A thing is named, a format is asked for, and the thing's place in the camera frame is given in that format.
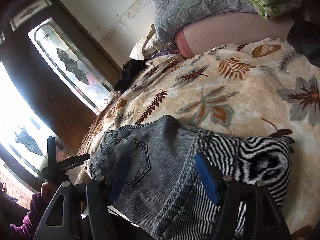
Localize grey quilted pillow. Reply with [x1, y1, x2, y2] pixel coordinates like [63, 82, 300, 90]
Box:
[152, 0, 257, 41]

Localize cream patterned pillow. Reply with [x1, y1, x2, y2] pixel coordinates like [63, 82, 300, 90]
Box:
[129, 24, 160, 61]

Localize cream leaf pattern blanket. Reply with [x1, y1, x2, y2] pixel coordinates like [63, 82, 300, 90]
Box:
[86, 38, 319, 232]

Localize person left hand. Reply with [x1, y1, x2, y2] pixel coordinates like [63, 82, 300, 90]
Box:
[40, 181, 58, 204]

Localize black cloth on sofa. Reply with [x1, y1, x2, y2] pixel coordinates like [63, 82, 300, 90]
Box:
[287, 21, 320, 67]

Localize grey washed denim pants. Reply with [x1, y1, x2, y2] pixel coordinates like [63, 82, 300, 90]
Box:
[87, 115, 290, 239]

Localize brown ruffled bed cover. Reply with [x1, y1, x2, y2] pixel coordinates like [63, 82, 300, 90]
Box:
[76, 92, 121, 156]

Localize black garment near window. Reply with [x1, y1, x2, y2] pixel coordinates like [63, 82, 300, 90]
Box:
[113, 59, 147, 93]

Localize stained glass window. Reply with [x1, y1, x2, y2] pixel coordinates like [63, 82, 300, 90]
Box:
[1, 0, 119, 177]

